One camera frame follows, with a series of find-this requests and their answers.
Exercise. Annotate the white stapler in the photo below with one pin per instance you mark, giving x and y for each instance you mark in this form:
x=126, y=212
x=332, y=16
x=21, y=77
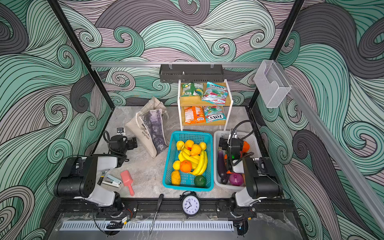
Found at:
x=111, y=181

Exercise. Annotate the green Fox's candy bag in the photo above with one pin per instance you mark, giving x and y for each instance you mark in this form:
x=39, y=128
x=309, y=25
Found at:
x=214, y=114

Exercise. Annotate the beige canvas tote bag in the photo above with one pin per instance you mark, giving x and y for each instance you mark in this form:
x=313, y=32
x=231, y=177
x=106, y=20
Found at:
x=147, y=126

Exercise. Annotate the orange fruit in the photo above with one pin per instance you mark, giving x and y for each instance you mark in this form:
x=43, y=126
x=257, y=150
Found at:
x=186, y=166

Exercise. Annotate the black metal wall tray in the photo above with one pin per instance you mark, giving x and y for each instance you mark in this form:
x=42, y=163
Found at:
x=187, y=73

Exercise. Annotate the white perforated cable duct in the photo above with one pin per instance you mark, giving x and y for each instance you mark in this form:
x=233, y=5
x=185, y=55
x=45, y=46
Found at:
x=221, y=226

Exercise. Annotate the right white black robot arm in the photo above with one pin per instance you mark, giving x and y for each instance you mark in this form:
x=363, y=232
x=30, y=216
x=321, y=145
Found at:
x=253, y=178

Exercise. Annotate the orange tangerine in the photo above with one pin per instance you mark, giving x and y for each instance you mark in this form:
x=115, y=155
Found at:
x=246, y=147

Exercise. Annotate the orange candy bag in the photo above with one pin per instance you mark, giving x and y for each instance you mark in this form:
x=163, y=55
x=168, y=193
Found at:
x=194, y=115

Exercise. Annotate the white wooden shelf rack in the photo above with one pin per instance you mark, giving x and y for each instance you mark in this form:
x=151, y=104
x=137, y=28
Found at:
x=196, y=101

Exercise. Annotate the teal plastic basket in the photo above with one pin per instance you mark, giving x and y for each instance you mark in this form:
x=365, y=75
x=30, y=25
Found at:
x=188, y=180

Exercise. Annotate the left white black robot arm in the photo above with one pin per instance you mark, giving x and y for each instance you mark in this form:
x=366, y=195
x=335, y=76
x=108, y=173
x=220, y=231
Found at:
x=78, y=178

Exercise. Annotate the yellow banana bunch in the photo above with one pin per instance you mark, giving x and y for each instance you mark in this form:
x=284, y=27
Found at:
x=184, y=155
x=199, y=170

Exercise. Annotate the pink plastic scoop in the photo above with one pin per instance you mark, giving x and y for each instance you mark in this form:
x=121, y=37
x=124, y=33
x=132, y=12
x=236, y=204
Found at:
x=128, y=181

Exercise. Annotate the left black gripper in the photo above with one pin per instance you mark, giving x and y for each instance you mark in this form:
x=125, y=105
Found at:
x=131, y=143

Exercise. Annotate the clear plastic wall holder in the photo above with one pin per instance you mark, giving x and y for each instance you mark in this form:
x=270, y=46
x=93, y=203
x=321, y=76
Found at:
x=272, y=82

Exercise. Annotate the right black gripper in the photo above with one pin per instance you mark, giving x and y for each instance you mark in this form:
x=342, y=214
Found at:
x=233, y=154

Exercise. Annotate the small yellow lemon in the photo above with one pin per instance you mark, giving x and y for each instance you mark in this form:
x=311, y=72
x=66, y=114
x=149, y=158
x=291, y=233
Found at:
x=203, y=146

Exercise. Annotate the red green candy bag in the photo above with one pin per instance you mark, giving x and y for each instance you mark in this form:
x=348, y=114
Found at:
x=215, y=94

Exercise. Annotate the yellow orange mango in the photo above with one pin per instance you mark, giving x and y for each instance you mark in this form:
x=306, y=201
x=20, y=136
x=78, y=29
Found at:
x=189, y=144
x=195, y=150

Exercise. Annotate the green yellow snack bag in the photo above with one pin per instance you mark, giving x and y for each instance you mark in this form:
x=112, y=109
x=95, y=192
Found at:
x=192, y=89

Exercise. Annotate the purple onion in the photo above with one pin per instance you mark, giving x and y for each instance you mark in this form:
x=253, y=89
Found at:
x=236, y=179

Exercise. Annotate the purple eggplant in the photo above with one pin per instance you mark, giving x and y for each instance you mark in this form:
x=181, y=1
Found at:
x=221, y=168

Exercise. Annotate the black alarm clock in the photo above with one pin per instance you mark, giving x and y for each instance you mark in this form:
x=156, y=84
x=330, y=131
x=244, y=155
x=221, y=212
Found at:
x=190, y=204

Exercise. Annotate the black handled screwdriver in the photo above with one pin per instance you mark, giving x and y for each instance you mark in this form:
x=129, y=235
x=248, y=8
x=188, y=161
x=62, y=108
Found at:
x=159, y=202

